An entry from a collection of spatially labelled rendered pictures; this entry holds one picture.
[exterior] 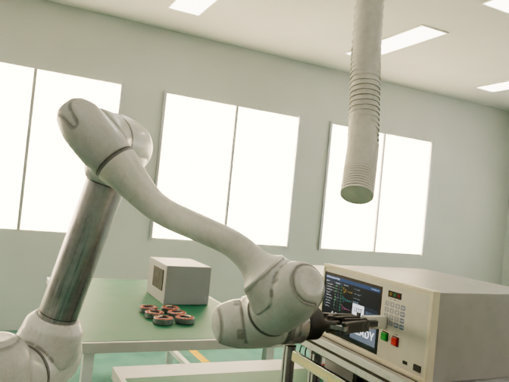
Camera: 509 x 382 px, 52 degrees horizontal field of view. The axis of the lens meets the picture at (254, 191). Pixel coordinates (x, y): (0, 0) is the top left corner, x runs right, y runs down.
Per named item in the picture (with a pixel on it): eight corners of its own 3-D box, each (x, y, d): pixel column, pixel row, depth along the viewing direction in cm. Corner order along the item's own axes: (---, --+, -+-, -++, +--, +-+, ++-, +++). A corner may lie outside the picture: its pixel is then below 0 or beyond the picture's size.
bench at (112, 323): (60, 505, 243) (78, 342, 245) (36, 373, 410) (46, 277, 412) (271, 474, 291) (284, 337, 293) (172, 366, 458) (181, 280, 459)
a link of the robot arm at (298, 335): (288, 349, 112) (311, 349, 114) (291, 306, 112) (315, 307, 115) (268, 338, 120) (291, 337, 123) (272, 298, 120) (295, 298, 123)
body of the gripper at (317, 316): (291, 334, 122) (324, 333, 126) (310, 345, 115) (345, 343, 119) (294, 302, 122) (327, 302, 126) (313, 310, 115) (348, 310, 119)
